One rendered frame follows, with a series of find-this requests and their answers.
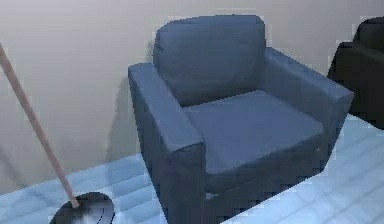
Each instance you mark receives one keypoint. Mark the blue armchair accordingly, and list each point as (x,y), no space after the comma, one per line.
(240,126)

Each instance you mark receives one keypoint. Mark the floor lamp with wooden pole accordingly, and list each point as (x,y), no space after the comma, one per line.
(33,120)

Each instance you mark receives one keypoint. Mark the black armchair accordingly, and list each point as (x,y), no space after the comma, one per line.
(363,73)

